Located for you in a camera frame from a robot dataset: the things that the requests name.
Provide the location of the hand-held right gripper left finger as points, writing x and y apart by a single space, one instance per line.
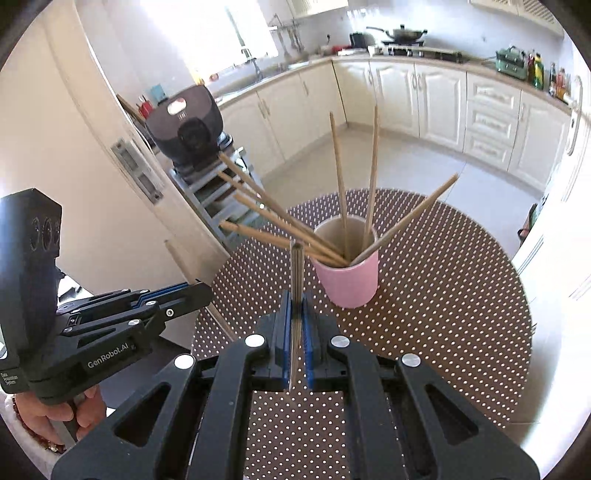
287 332

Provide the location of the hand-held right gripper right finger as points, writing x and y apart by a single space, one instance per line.
308 337

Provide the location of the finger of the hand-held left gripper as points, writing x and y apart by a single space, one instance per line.
101 302
184 297

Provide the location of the wooden chopstick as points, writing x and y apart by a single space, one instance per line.
296 277

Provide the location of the pink cup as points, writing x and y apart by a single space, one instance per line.
351 286

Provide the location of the bunch of bamboo chopsticks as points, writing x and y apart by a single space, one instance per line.
339 184

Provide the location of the hanging kitchen utensils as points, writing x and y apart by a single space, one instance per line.
288 39

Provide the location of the person's left hand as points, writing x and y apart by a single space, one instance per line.
90 410

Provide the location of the grey metal shelf rack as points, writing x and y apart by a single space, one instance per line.
207 194

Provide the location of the round polka dot table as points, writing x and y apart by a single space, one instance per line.
438 300

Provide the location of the white refrigerator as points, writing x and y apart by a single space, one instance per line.
92 115

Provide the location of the red cup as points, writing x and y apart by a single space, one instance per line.
147 108

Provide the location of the sink faucet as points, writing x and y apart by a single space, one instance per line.
254 62

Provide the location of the white kitchen cabinets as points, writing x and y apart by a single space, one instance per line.
443 101

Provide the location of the white door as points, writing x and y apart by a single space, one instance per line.
563 207

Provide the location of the gas stove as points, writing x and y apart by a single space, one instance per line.
401 48

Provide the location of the black wok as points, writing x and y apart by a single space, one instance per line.
404 33

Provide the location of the green countertop appliance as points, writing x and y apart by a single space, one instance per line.
511 62

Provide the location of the bottles on counter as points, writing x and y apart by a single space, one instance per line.
538 71

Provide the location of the dark condiment bottle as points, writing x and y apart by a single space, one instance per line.
552 78

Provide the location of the orange condiment bottle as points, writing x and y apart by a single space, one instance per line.
563 85

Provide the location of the white wall cabinets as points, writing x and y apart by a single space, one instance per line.
517 11

